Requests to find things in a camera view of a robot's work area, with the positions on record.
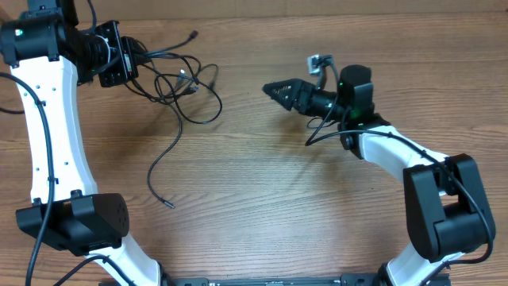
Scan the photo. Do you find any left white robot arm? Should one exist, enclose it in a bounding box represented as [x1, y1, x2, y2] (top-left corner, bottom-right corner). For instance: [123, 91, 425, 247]
[1, 0, 171, 285]

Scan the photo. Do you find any black cable bundle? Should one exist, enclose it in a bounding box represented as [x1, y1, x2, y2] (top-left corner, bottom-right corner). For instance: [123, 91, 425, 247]
[125, 29, 223, 210]

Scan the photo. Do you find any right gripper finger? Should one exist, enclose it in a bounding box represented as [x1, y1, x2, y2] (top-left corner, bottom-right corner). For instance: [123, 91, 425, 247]
[262, 79, 302, 99]
[275, 91, 306, 112]

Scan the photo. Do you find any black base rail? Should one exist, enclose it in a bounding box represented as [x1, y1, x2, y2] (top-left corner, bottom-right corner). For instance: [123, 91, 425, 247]
[160, 274, 386, 286]

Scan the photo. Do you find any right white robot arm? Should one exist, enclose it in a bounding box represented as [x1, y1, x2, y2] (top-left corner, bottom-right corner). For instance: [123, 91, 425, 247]
[262, 65, 496, 285]

